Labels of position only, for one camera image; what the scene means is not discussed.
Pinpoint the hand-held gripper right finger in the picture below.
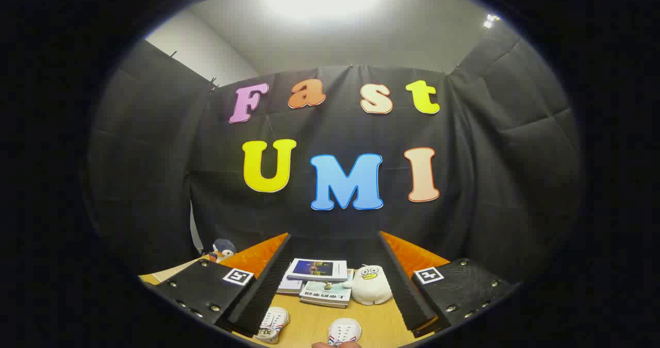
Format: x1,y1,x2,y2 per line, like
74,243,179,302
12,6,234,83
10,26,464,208
379,230,516,338

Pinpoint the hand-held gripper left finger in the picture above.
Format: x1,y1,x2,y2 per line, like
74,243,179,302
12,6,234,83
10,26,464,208
150,233,293,338

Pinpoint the white canvas shoe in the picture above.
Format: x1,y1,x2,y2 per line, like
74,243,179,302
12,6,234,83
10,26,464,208
254,307,290,344
328,318,362,346

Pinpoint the plain white book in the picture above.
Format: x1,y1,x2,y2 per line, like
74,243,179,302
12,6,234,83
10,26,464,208
277,277,306,294

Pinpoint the white duck plush toy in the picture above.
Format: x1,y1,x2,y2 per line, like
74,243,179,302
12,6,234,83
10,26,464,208
343,264,393,306

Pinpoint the book with blue night cover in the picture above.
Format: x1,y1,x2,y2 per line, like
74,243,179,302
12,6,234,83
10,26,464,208
287,258,349,283

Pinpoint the book with pale teal cover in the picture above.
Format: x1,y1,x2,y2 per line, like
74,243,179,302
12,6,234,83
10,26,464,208
299,280,354,308

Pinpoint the grey penguin plush toy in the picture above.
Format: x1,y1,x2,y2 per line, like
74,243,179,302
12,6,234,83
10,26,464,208
211,239,237,263

